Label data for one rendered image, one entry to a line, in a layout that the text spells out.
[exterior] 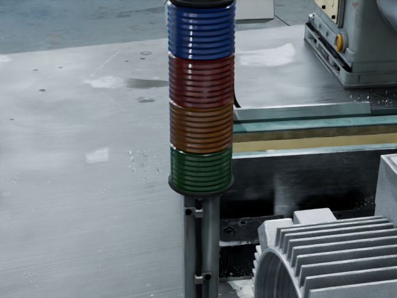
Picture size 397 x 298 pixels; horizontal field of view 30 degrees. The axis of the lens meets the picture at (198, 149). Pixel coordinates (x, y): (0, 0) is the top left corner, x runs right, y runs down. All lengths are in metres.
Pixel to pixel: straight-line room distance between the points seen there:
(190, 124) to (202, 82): 0.04
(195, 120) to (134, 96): 0.85
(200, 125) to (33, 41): 3.73
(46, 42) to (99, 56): 2.63
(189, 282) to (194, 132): 0.18
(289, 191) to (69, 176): 0.39
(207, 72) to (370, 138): 0.54
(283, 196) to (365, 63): 0.59
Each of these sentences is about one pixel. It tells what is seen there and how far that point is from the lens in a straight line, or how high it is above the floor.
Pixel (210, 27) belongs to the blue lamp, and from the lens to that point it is 0.63.
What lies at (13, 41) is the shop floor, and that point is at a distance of 4.40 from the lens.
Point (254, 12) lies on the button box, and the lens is 1.20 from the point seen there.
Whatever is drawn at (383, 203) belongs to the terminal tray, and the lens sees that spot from 0.54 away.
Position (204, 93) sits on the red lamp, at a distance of 0.65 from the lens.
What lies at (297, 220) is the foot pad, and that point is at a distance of 0.59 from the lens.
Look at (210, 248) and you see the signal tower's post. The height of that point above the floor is 0.96.
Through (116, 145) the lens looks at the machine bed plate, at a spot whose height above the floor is 0.80.
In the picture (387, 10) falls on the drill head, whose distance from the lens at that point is 1.40.
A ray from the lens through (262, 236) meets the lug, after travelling 0.56.
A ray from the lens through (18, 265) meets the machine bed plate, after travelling 1.02.
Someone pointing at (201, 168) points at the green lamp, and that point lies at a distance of 0.68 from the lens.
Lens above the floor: 1.39
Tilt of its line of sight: 27 degrees down
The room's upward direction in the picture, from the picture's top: straight up
